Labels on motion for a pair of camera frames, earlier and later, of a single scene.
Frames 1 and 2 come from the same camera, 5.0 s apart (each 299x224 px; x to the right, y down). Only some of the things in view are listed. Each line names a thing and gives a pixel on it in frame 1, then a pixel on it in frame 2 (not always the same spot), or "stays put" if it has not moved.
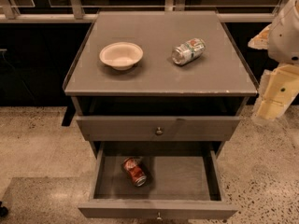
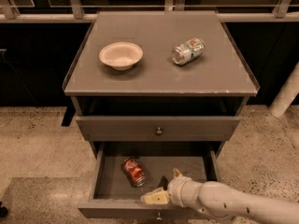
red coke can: [135, 170] stays put
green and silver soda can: [189, 51] stays put
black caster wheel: [4, 212] stays put
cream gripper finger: [261, 40] to [177, 173]
